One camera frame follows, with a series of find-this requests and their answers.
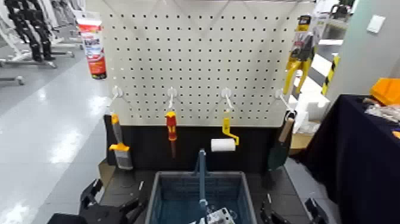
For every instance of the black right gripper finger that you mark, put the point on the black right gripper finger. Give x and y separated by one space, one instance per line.
273 215
317 214

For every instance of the black base panel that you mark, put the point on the black base panel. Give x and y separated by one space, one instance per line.
147 147

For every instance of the blue plastic crate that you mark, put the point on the blue plastic crate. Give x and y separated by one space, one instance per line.
175 187

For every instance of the grey metal stand base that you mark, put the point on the grey metal stand base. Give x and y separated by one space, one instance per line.
28 62
12 79

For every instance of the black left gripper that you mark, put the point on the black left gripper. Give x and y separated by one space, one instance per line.
106 215

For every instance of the white metal pegboard panel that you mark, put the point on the white metal pegboard panel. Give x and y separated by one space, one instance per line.
200 62

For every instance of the brown cardboard box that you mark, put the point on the brown cardboard box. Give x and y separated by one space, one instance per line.
300 141

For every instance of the small orange part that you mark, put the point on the small orange part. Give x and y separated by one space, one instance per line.
396 134

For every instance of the orange plastic bin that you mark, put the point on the orange plastic bin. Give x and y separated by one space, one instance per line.
387 90

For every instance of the white pegboard hook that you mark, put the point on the white pegboard hook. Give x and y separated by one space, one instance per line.
171 92
278 94
116 91
226 93

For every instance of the yellow black striped post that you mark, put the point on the yellow black striped post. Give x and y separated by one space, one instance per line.
330 73

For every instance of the white packaged item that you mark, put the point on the white packaged item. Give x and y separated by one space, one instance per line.
218 217

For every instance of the yellow pliers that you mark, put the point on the yellow pliers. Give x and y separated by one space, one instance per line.
301 47

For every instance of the black table cloth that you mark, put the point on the black table cloth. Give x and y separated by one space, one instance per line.
359 156

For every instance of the black humanoid robot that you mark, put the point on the black humanoid robot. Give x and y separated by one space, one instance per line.
34 31

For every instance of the clear plastic bags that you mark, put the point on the clear plastic bags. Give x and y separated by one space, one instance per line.
384 112

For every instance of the white wall switch plate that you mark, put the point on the white wall switch plate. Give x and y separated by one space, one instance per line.
376 24

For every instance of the white foam blocks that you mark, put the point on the white foam blocks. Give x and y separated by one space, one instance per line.
315 106

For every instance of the red white sealant tube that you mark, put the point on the red white sealant tube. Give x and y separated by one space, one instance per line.
93 47

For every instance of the red yellow screwdriver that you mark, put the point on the red yellow screwdriver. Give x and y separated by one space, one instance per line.
171 125

